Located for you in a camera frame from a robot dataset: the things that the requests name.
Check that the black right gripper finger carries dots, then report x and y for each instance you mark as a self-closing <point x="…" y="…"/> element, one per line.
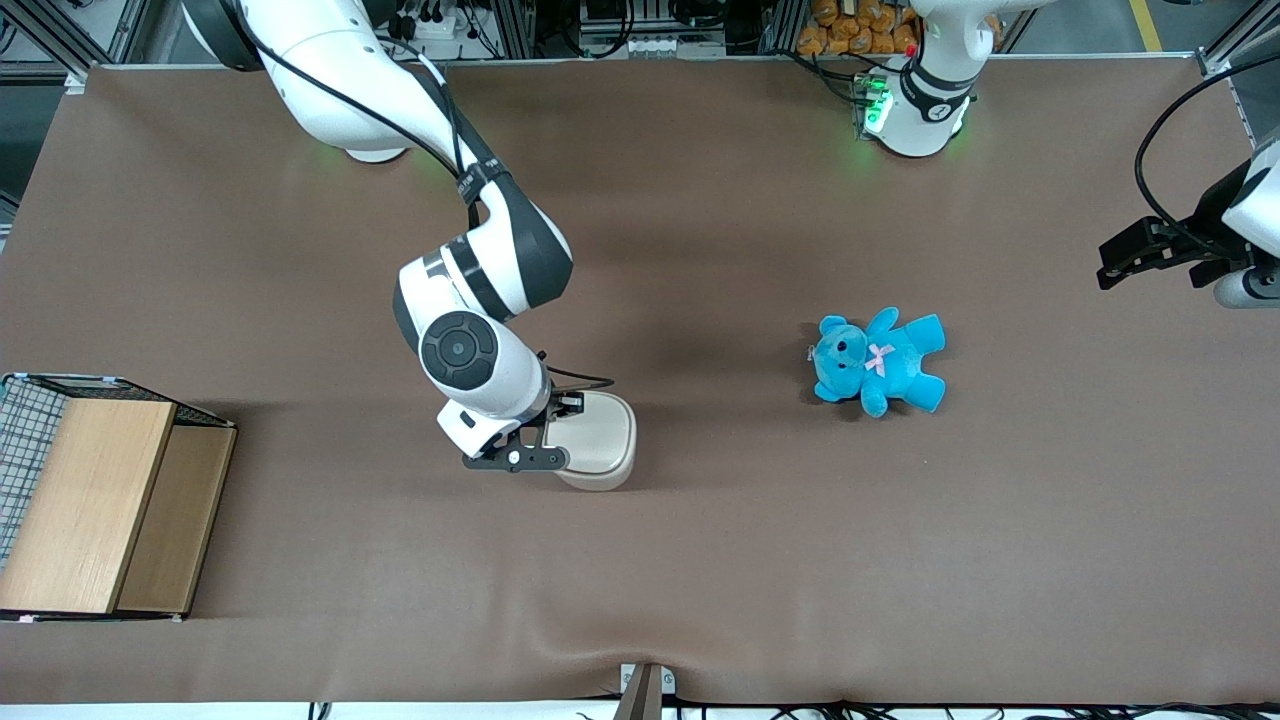
<point x="567" y="404"/>

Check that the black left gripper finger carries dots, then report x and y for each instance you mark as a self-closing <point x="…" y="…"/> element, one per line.
<point x="1220" y="272"/>

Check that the white push-lid trash can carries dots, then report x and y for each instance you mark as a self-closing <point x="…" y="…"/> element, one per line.
<point x="602" y="440"/>

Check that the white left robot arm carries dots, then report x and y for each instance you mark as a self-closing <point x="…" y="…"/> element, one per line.
<point x="915" y="110"/>

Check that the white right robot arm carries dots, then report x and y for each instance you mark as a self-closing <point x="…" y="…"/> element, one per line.
<point x="470" y="300"/>

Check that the brown table cover sheet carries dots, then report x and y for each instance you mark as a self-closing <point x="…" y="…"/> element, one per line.
<point x="740" y="250"/>

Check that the dark wooden shelf board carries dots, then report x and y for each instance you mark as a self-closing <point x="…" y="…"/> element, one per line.
<point x="175" y="520"/>

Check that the blue teddy bear plush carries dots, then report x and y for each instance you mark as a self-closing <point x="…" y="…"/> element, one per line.
<point x="885" y="365"/>

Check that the white empty power strip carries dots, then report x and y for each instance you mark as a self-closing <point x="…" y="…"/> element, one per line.
<point x="675" y="45"/>

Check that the light wooden shelf board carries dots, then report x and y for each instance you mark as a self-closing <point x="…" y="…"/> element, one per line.
<point x="90" y="500"/>

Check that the white power strip with plugs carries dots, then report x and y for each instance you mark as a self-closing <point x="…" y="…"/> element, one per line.
<point x="435" y="22"/>

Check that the orange plush toys pile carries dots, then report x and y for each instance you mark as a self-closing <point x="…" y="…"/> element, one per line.
<point x="860" y="25"/>

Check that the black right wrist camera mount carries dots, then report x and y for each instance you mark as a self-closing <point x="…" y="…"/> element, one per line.
<point x="515" y="458"/>

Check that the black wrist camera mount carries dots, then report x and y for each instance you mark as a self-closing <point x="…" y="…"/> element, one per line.
<point x="1140" y="245"/>
<point x="515" y="458"/>

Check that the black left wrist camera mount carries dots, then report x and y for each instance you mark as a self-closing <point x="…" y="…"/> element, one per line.
<point x="1140" y="245"/>

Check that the aluminium frame profile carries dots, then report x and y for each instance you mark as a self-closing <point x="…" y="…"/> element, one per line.
<point x="1235" y="40"/>
<point x="70" y="35"/>

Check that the grey metal clamp bracket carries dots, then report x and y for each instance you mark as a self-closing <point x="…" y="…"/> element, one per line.
<point x="646" y="690"/>

